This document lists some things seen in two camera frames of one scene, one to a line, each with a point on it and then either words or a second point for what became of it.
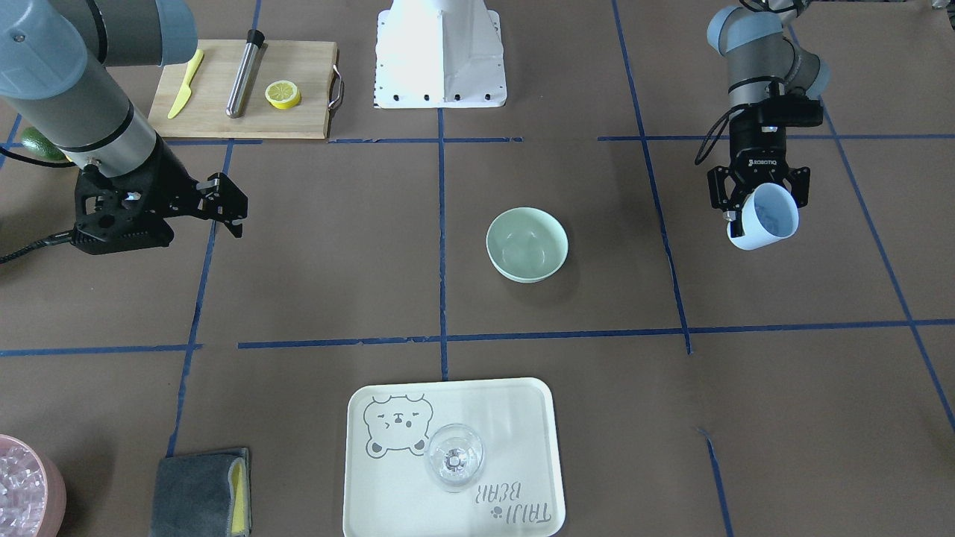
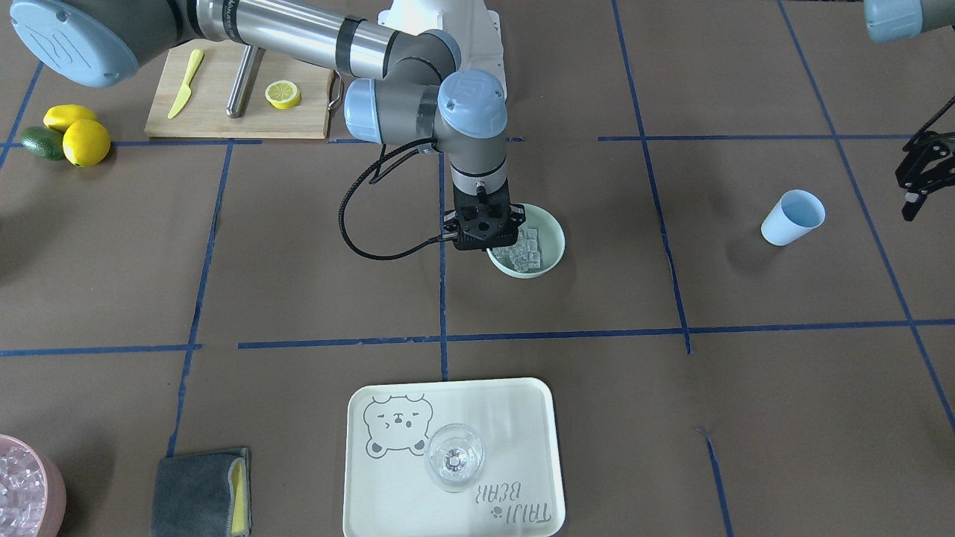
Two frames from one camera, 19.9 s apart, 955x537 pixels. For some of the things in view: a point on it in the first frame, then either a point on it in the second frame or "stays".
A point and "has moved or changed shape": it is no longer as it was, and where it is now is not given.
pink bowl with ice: (33, 491) stays
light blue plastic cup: (770, 215) has moved or changed shape
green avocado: (34, 142) stays
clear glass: (454, 456) stays
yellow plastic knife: (185, 91) stays
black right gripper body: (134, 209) to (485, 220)
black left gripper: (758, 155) to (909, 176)
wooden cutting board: (314, 66) stays
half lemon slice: (282, 95) stays
